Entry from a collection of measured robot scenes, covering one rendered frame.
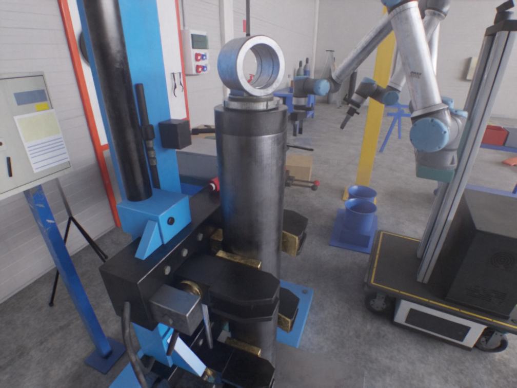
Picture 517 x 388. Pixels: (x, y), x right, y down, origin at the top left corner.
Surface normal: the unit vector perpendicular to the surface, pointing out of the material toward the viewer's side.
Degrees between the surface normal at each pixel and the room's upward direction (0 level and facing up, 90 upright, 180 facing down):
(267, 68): 82
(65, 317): 0
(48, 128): 90
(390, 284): 0
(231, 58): 76
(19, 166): 90
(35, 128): 90
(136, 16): 90
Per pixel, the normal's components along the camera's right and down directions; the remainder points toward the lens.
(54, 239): 0.93, 0.17
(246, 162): -0.09, 0.45
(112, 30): 0.76, 0.30
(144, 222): -0.37, 0.42
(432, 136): -0.73, 0.38
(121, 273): 0.00, -0.89
